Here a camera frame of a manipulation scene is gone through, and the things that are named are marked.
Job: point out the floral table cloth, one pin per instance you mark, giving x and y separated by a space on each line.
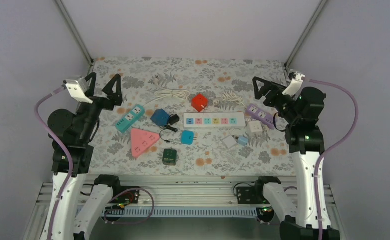
170 84

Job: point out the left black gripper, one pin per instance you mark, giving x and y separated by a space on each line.
115 99

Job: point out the purple power strip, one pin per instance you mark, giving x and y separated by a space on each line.
258 114

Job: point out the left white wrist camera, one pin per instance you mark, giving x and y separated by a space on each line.
77 87

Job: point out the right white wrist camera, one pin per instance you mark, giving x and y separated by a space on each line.
296 80

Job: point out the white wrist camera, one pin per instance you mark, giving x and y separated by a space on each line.
77 87
296 80

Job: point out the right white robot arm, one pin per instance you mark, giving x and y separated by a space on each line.
308 218

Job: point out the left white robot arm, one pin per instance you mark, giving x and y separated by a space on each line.
72 133

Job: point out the white cube adapter with tiger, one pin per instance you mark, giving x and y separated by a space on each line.
254 128

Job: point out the white flat charger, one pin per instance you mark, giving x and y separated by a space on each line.
229 142

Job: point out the pink triangular power strip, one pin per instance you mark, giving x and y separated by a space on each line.
141 140

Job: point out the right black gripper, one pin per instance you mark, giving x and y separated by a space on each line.
275 88

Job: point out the light blue plug adapter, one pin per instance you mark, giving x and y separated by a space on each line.
187 137

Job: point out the white multicolour power strip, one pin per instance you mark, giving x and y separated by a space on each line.
214 120

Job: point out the teal power strip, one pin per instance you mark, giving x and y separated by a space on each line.
129 118

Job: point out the red cube socket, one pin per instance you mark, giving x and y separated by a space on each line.
199 102

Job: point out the black power adapter with cable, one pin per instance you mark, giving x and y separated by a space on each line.
173 119

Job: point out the dark green cube adapter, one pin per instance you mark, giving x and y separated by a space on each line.
169 157

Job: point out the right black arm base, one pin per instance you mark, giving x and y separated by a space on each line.
248 195

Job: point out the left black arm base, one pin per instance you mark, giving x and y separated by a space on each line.
125 198

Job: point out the dark blue cube socket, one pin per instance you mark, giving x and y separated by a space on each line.
160 118

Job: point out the pale blue small charger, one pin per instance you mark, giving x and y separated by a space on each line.
241 140

